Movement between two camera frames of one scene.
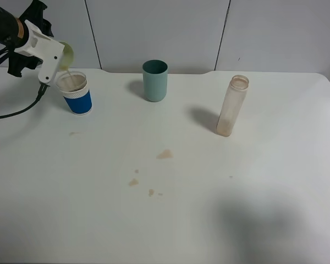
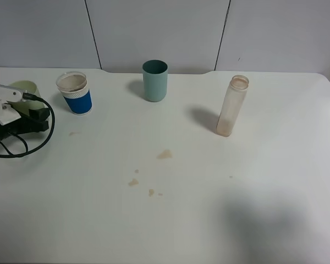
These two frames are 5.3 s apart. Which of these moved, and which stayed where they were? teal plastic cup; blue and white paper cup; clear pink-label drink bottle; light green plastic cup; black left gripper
Moved: light green plastic cup; black left gripper
Stayed: teal plastic cup; clear pink-label drink bottle; blue and white paper cup
